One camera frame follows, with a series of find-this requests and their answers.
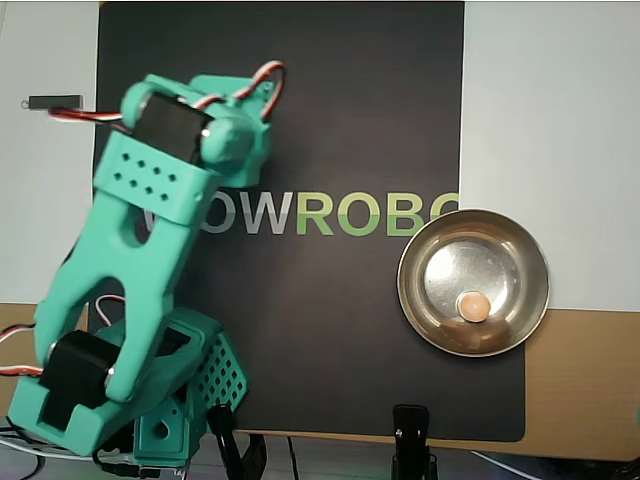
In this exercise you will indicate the metal bowl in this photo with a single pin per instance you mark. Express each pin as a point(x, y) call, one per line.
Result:
point(520, 250)

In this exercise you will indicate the black printed mat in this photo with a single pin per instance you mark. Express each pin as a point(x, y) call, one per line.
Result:
point(350, 125)

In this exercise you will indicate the tan cork ball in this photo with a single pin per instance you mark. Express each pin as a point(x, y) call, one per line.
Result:
point(473, 306)

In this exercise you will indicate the black USB stick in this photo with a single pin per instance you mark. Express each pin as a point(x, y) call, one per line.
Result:
point(52, 101)

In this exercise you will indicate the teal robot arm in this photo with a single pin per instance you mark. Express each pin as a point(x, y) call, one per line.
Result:
point(125, 250)

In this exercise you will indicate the black table clamp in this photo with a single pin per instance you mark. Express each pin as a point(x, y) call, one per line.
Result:
point(225, 440)

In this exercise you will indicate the black camera stand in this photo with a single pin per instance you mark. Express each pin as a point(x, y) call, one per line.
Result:
point(410, 425)

